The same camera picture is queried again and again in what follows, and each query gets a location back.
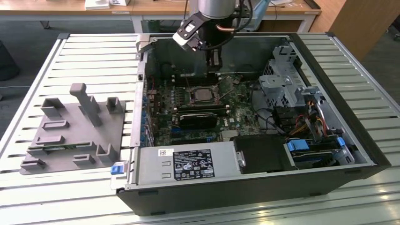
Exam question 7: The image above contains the black PC case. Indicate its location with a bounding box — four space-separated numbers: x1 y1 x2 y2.
115 32 392 218

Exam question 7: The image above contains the green RAM stick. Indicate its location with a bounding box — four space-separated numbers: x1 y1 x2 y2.
45 144 91 150

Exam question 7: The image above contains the yellow wire bundle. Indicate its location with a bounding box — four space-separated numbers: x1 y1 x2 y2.
287 100 332 141

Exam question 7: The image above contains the black data cable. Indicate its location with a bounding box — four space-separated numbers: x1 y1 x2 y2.
255 109 281 135

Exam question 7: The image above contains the grey power supply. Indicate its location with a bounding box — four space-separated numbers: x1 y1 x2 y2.
127 142 248 188

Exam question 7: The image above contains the grey parts rack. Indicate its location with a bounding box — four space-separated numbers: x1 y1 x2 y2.
19 83 128 176

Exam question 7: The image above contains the blue disk carrier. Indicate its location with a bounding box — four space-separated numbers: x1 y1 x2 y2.
284 137 347 157

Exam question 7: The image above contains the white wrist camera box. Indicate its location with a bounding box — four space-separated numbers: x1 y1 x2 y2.
172 14 208 51

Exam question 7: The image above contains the silver chipset heatsink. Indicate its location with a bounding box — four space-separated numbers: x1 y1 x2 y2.
220 130 239 142

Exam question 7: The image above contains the wooden cabinet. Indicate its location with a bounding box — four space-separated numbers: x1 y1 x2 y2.
312 0 400 61

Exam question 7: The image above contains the silver CPU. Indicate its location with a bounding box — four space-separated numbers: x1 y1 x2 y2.
191 88 216 102

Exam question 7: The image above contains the black graphics card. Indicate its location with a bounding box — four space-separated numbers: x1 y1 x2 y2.
173 112 219 130

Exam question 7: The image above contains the black RAM slot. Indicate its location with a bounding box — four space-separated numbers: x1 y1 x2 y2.
179 108 228 116
176 79 220 87
175 74 209 82
177 105 227 111

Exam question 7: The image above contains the silver drive cage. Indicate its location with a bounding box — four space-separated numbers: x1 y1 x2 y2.
257 45 329 108

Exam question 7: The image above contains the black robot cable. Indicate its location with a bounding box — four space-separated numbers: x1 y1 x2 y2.
232 0 255 32

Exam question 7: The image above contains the green motherboard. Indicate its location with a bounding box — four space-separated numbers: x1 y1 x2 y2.
145 75 276 146

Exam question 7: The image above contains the CPU socket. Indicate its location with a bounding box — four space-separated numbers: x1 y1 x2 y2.
185 85 224 106

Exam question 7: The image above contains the metal socket cover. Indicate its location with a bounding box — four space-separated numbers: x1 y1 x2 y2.
217 75 243 96

